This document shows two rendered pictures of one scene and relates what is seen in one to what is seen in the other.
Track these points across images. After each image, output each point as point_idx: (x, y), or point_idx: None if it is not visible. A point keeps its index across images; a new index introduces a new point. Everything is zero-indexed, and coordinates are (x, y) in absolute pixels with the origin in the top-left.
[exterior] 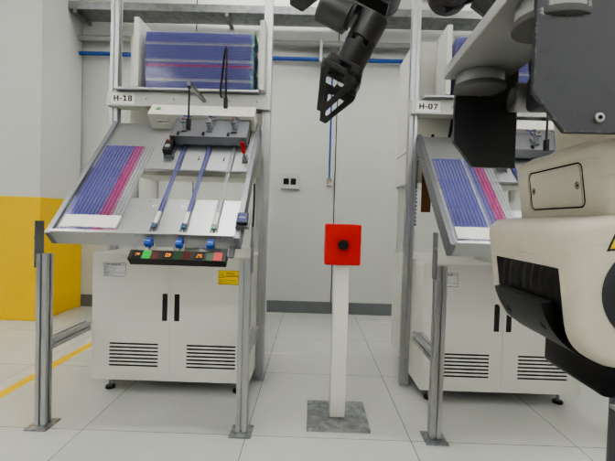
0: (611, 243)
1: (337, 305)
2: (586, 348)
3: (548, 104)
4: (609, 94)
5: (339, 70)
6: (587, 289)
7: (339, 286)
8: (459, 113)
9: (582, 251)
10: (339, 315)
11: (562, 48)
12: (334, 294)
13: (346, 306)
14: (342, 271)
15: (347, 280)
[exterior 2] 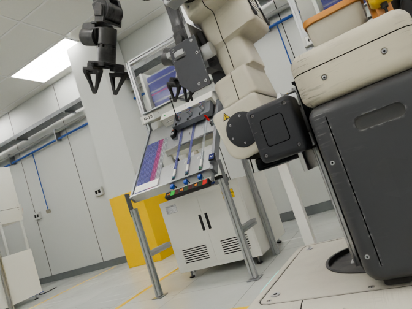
0: (224, 118)
1: (287, 188)
2: (231, 155)
3: (185, 86)
4: (199, 75)
5: (172, 84)
6: (222, 136)
7: (284, 176)
8: (215, 80)
9: (217, 124)
10: (290, 194)
11: (182, 68)
12: (283, 182)
13: (293, 187)
14: (282, 165)
15: (287, 170)
